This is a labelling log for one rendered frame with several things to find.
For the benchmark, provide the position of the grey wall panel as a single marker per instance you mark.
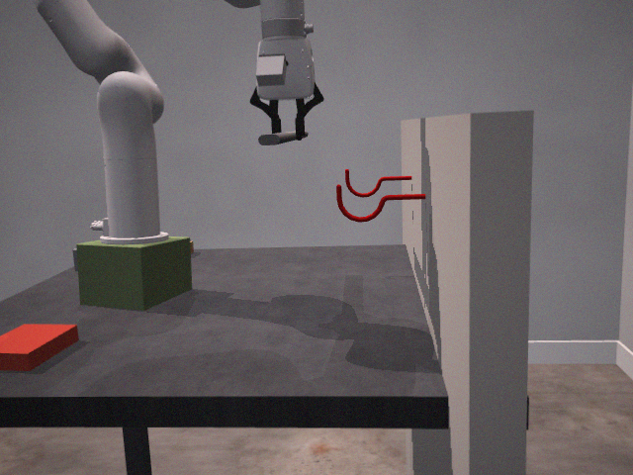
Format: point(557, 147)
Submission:
point(468, 243)

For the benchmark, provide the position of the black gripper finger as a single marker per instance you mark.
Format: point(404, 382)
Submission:
point(303, 110)
point(271, 111)

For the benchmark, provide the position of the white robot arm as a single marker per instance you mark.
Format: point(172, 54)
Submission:
point(126, 102)

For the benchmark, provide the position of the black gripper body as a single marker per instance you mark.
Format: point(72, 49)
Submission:
point(300, 74)

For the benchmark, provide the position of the grey long rod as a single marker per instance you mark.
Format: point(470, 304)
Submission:
point(273, 139)

